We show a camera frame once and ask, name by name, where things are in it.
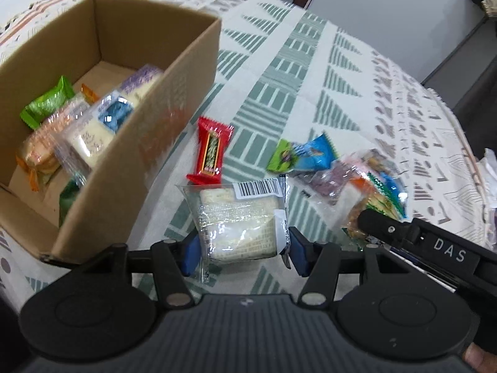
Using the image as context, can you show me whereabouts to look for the orange cracker packet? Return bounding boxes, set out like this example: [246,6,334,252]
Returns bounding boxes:
[15,93,90,192]

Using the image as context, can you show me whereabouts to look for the white cake packet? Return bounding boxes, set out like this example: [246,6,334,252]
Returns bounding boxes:
[55,65,162,186]

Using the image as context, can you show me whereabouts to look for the red candy packet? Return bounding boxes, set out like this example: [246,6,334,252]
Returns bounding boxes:
[186,116,234,185]

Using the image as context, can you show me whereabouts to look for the white plastic bag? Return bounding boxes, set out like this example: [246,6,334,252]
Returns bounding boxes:
[477,148,497,210]

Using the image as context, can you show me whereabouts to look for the clear barcode cake packet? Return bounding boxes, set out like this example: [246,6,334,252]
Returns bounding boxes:
[179,174,291,282]

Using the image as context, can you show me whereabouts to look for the purple snack packet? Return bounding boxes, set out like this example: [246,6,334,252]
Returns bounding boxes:
[297,160,360,205]

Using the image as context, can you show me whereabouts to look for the blue green snack packet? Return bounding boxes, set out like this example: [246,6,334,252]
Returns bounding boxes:
[266,134,338,173]

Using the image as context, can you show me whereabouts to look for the cardboard box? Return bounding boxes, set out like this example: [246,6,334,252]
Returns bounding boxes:
[1,0,221,264]

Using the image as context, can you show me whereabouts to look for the right hand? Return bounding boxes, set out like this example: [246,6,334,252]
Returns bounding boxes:
[463,343,497,373]

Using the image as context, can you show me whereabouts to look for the blue orange snack packet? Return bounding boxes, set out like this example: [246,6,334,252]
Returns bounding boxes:
[344,149,408,242]

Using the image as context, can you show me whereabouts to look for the patterned bed cover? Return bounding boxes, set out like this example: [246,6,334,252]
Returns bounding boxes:
[1,0,496,310]

